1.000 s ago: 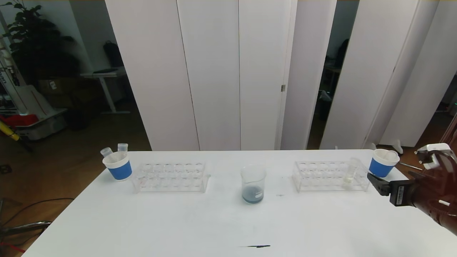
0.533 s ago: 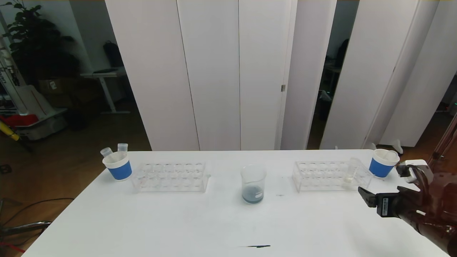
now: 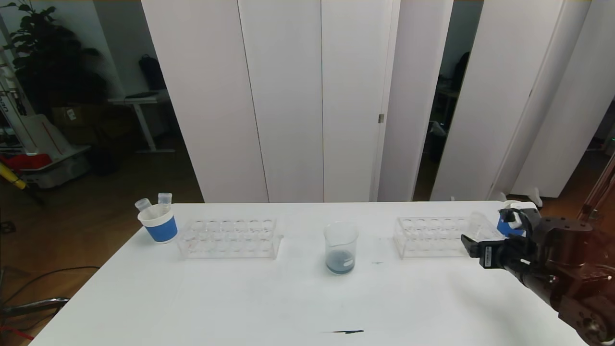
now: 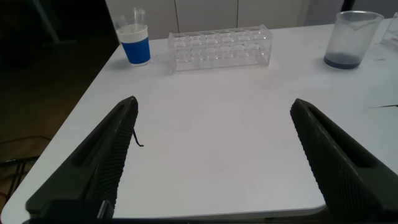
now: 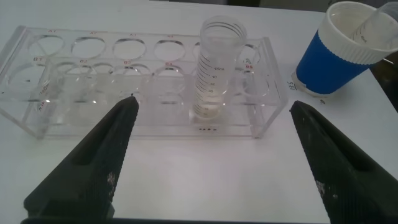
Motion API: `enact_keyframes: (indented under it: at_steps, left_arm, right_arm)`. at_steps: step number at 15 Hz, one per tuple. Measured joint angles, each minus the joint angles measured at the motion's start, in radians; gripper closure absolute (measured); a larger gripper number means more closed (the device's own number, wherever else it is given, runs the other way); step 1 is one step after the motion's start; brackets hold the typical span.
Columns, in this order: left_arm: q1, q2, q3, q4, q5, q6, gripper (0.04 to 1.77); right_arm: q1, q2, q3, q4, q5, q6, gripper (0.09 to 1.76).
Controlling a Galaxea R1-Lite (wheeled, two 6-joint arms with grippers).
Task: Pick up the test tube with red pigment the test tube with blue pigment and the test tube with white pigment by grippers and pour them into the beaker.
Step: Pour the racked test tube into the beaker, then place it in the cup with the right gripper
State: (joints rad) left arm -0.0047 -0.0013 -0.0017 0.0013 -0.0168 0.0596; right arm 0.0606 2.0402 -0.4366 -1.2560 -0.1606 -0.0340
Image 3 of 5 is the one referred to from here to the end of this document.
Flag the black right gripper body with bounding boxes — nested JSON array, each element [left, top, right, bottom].
[[479, 235, 537, 273]]

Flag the white pigment test tube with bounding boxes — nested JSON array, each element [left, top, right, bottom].
[[467, 210, 492, 242]]

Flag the clear plastic test tube rack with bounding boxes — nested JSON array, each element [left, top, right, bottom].
[[393, 215, 504, 259], [177, 216, 284, 260]]

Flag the clear plastic beaker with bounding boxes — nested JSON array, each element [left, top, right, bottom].
[[323, 221, 359, 275]]

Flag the white blue paper cup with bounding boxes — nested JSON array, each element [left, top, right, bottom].
[[496, 200, 539, 237], [137, 204, 178, 244]]

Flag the white folding partition screen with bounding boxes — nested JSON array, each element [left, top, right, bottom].
[[430, 0, 615, 201], [141, 0, 453, 203]]

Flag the black office chair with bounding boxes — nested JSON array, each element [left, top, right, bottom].
[[454, 50, 471, 92]]

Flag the white standing desk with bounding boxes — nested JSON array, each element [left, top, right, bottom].
[[108, 91, 176, 154]]

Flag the black backpack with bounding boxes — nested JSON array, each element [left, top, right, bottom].
[[139, 54, 166, 92]]

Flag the brown cardboard box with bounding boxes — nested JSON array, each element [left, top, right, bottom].
[[52, 105, 113, 142]]

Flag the grey metal stand leg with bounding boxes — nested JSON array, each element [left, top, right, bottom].
[[0, 297, 70, 318]]

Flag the white mobile machine base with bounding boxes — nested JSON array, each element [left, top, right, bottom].
[[0, 46, 92, 189]]

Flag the red plastic item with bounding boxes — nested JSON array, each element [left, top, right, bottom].
[[0, 153, 52, 171]]

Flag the yellow black tool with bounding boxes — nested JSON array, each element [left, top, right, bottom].
[[0, 161, 46, 205]]

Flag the dark green potted plant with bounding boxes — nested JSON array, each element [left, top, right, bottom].
[[2, 0, 109, 116]]

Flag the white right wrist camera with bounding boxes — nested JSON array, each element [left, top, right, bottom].
[[504, 208, 529, 230]]

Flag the black floor cable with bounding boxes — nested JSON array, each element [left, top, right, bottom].
[[0, 266, 100, 308]]

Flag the red floor cable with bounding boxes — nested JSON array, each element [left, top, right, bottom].
[[0, 326, 34, 341]]

